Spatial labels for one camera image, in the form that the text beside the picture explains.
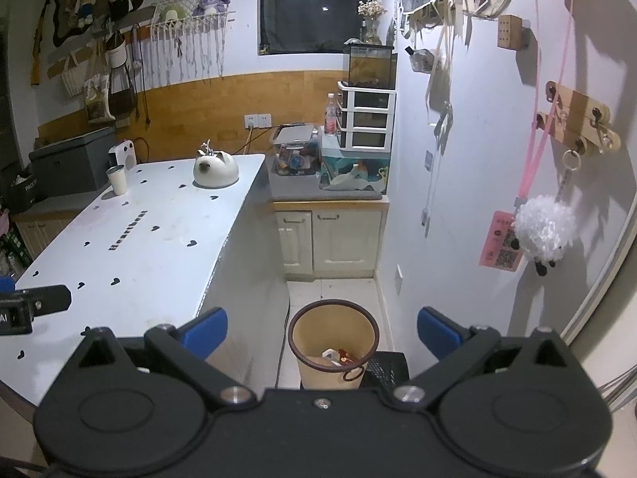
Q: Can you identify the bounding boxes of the clear pouch with black clip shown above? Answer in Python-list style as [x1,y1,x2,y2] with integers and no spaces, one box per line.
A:
[403,45,434,73]

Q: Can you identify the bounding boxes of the black woven floor mat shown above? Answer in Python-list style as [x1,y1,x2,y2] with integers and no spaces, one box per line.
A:
[365,351,412,390]

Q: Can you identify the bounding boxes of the glass fish tank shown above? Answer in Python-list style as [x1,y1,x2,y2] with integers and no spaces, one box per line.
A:
[343,42,398,88]

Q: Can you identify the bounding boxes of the wooden key rack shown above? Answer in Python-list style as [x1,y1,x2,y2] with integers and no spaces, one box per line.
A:
[534,80,621,155]

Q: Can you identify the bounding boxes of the plastic bottle with pink label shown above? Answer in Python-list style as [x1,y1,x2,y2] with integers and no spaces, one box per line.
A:
[324,92,340,135]

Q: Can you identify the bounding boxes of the metal keyring with keys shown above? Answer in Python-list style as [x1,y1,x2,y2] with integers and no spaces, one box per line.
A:
[561,149,581,206]

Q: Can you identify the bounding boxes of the printed tote bag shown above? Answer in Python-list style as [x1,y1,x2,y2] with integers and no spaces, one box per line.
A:
[82,40,117,125]

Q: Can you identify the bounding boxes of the teal printed box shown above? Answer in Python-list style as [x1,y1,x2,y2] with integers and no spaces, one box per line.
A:
[319,134,389,193]

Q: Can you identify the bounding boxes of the green plush toy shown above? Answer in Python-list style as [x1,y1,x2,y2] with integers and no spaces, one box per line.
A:
[158,3,186,26]

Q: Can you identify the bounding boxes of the wooden block with holes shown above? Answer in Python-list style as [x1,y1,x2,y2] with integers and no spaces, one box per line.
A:
[497,13,530,51]

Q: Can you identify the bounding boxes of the pink card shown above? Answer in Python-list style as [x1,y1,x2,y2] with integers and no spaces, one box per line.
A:
[478,210,524,272]

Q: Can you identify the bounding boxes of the black printed box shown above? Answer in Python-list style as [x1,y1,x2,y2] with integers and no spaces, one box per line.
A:
[0,173,40,215]

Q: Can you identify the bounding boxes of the black power cable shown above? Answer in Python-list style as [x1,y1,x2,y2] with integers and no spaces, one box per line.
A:
[241,124,300,155]

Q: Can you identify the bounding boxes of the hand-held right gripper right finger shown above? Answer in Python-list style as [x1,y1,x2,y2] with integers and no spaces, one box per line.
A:
[389,307,569,412]

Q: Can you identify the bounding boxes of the white plush sheep keychain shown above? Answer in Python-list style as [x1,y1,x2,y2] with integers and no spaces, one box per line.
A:
[512,194,577,278]

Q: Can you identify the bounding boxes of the white bucket bag black strap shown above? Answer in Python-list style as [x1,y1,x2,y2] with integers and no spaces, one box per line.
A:
[106,29,138,116]

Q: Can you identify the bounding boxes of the clear plastic storage box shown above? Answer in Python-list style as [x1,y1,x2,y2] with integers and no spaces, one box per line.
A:
[268,132,322,178]

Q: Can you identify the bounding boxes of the dark wall board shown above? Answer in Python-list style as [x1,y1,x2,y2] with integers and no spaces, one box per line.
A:
[52,0,145,51]

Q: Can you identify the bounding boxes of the white macrame wall hanging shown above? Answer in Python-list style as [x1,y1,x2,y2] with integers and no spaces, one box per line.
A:
[149,0,235,86]

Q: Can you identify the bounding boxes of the cream cabinet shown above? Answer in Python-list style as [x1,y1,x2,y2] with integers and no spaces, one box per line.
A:
[273,201,389,280]

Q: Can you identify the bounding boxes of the yellow bin with brown rim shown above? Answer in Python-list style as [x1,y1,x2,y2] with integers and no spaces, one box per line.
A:
[287,298,379,390]

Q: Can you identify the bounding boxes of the grey storage box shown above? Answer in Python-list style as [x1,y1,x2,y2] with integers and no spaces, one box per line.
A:
[28,126,117,200]

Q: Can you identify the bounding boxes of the white cat-shaped container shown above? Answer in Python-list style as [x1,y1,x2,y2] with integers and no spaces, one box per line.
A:
[192,141,240,189]

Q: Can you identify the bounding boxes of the pink lanyard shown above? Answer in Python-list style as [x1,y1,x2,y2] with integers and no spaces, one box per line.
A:
[517,0,586,200]

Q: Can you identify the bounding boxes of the green bottle crate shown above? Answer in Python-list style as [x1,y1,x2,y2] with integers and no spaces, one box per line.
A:
[0,223,33,280]

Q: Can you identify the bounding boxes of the dried flowers in vase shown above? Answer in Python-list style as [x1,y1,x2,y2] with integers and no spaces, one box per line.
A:
[358,0,388,45]

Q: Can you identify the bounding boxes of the white hanging cable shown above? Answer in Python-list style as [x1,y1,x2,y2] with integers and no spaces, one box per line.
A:
[421,102,454,236]

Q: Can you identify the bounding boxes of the dark window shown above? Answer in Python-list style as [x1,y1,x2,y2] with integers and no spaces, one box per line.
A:
[258,0,374,55]

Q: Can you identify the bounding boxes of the purple plush toy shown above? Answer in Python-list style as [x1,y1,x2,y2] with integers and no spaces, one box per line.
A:
[191,0,233,19]

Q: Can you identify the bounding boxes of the grey flat device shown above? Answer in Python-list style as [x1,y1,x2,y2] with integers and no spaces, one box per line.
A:
[275,124,319,145]

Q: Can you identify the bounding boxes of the black floor cable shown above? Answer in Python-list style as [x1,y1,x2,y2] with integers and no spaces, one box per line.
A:
[276,283,292,390]

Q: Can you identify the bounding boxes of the woven basket bag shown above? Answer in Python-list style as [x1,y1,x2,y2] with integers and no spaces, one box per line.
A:
[60,52,83,98]

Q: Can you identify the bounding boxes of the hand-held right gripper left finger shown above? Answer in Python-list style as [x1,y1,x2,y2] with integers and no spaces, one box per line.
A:
[74,307,258,409]

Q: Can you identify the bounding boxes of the white drawer unit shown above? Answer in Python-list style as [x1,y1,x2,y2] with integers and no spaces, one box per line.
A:
[338,80,398,151]

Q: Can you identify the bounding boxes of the small white appliance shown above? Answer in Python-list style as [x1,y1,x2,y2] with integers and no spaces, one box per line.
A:
[108,140,137,169]

